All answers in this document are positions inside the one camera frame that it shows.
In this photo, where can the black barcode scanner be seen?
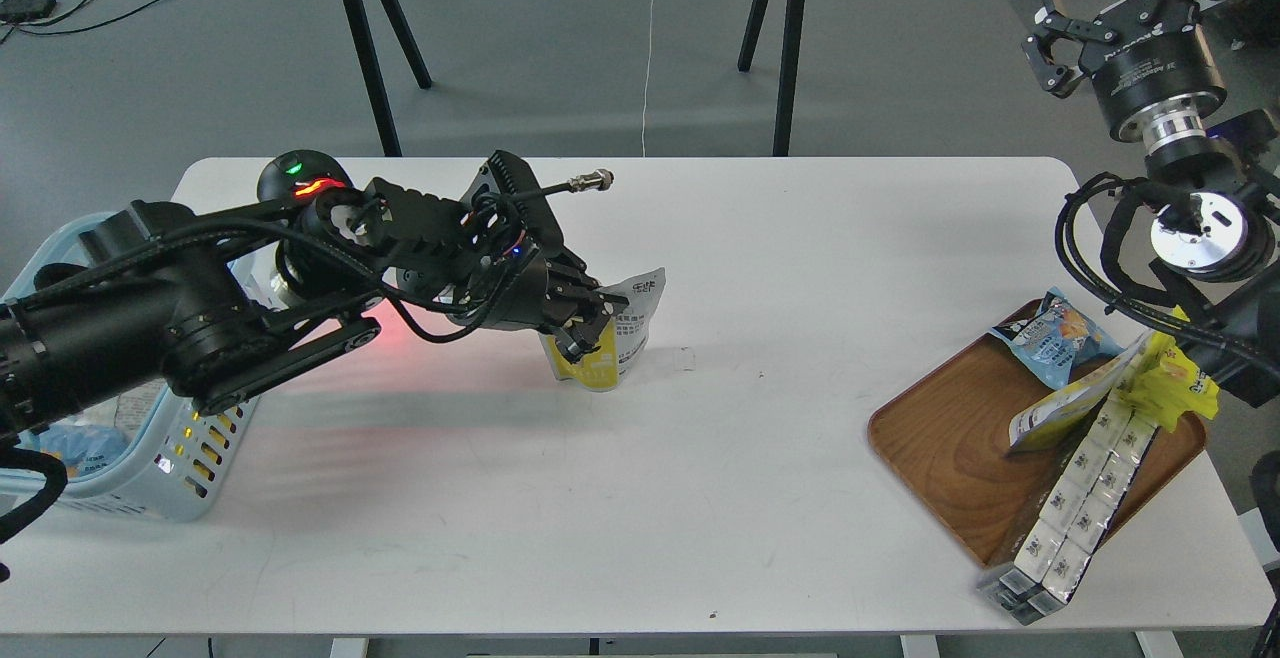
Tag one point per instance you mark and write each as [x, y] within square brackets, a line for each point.
[300, 176]

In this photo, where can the black power adapter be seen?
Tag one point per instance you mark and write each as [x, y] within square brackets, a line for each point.
[26, 11]

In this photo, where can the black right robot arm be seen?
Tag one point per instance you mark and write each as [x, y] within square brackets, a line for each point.
[1189, 250]

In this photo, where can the yellow cartoon snack pack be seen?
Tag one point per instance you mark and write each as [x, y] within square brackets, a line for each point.
[1166, 385]

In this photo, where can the blue snack bag in basket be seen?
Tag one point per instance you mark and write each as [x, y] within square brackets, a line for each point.
[84, 449]

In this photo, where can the light blue plastic basket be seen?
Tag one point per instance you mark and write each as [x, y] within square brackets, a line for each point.
[173, 469]

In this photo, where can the brown wooden tray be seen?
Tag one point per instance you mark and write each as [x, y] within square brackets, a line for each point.
[947, 438]

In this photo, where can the white boxed snack multipack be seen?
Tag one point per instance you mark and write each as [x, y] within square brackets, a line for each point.
[1052, 541]

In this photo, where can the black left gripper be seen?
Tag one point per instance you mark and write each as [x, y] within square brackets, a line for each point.
[496, 256]

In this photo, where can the white snack bag in basket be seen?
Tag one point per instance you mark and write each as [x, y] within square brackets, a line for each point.
[128, 411]

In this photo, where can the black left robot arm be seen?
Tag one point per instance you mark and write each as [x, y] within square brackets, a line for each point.
[224, 306]

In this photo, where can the yellow white snack pouch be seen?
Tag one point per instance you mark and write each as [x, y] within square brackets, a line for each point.
[623, 340]
[1044, 424]

